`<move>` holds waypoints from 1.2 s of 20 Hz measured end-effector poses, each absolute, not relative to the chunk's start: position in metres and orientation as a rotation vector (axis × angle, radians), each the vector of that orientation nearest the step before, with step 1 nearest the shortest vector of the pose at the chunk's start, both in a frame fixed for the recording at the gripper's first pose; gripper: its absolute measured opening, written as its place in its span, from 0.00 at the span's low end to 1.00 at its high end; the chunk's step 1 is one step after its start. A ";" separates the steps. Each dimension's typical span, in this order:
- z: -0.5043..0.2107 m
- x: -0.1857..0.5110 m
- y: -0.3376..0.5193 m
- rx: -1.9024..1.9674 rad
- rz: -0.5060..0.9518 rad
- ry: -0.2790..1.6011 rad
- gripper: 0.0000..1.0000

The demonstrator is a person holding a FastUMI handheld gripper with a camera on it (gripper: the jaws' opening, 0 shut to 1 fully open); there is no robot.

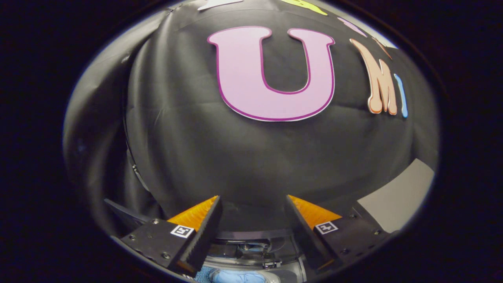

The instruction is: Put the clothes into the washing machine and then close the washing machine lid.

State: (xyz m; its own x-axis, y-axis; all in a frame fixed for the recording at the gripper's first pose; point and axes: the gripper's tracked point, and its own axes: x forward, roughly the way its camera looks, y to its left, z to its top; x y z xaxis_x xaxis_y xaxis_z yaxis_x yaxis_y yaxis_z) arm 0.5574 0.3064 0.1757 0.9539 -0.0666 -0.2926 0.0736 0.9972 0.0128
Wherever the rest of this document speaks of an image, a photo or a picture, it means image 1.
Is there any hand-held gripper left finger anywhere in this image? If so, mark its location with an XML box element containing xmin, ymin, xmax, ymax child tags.
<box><xmin>118</xmin><ymin>195</ymin><xmax>223</xmax><ymax>277</ymax></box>

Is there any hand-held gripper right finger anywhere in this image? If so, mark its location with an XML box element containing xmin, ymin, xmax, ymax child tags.
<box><xmin>285</xmin><ymin>195</ymin><xmax>391</xmax><ymax>272</ymax></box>

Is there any light blue shirt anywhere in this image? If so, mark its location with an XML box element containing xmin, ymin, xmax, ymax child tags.
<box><xmin>195</xmin><ymin>266</ymin><xmax>275</xmax><ymax>283</ymax></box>

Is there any black backdrop cloth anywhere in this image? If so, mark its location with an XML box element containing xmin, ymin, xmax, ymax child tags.
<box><xmin>65</xmin><ymin>0</ymin><xmax>440</xmax><ymax>236</ymax></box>

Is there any beige cabinet with dark frame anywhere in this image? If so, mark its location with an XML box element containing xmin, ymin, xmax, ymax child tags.
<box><xmin>357</xmin><ymin>158</ymin><xmax>435</xmax><ymax>233</ymax></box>

